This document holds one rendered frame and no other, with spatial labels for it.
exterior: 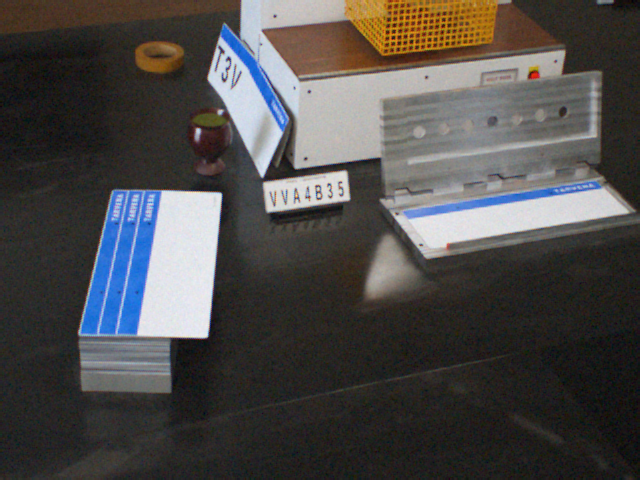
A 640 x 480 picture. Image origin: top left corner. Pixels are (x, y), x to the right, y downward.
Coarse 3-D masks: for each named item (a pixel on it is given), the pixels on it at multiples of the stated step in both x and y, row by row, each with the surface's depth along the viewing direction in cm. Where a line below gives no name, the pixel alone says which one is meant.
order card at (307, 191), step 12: (276, 180) 231; (288, 180) 232; (300, 180) 233; (312, 180) 233; (324, 180) 234; (336, 180) 235; (264, 192) 231; (276, 192) 231; (288, 192) 232; (300, 192) 233; (312, 192) 234; (324, 192) 234; (336, 192) 235; (348, 192) 236; (276, 204) 232; (288, 204) 232; (300, 204) 233; (312, 204) 234
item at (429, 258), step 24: (576, 168) 246; (432, 192) 236; (480, 192) 240; (504, 192) 240; (408, 240) 226; (504, 240) 226; (528, 240) 226; (552, 240) 228; (576, 240) 230; (432, 264) 221; (456, 264) 223
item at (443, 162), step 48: (432, 96) 231; (480, 96) 235; (528, 96) 239; (576, 96) 242; (384, 144) 230; (432, 144) 234; (480, 144) 238; (528, 144) 241; (576, 144) 244; (384, 192) 233
